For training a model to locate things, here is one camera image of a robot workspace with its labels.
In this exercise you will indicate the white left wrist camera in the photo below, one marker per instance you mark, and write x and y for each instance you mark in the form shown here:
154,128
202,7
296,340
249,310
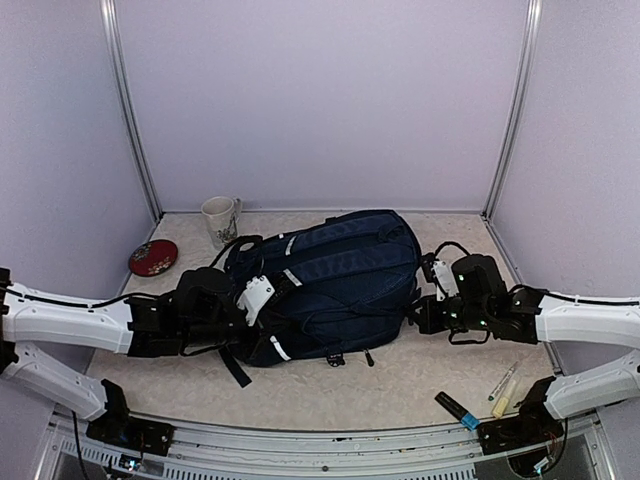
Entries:
261,290

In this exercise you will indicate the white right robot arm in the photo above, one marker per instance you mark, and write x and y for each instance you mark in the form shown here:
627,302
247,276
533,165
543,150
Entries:
472,296

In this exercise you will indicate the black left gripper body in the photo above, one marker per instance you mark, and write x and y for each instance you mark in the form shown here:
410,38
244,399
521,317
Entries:
263,330

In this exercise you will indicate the yellow highlighter marker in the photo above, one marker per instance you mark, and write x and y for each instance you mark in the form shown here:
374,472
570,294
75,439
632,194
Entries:
504,400

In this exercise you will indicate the right aluminium frame post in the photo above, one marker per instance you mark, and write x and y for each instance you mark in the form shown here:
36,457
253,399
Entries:
522,79

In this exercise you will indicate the navy blue student backpack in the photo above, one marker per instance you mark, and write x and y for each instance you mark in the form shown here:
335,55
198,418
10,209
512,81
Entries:
358,275

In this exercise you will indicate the white green-tip pen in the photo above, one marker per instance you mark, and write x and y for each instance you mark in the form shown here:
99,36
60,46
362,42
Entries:
497,390

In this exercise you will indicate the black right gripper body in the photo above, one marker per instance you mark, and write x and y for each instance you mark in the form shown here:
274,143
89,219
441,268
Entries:
437,323

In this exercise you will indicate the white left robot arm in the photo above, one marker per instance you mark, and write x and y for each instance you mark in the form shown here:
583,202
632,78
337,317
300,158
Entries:
205,313

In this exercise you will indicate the red floral round coaster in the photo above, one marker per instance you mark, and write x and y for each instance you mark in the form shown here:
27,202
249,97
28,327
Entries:
153,258

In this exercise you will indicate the aluminium frame post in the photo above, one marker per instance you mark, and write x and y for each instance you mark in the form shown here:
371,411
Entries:
114,44
522,79

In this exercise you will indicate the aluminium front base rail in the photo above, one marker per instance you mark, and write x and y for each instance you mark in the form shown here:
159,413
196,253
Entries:
208,451

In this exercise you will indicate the left aluminium frame post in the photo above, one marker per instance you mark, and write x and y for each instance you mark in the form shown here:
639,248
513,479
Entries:
114,44

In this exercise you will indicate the white floral paper cup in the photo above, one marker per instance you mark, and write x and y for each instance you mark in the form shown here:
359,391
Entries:
221,216

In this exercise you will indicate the black blue highlighter marker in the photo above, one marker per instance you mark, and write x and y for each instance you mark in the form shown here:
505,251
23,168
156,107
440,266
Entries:
460,413

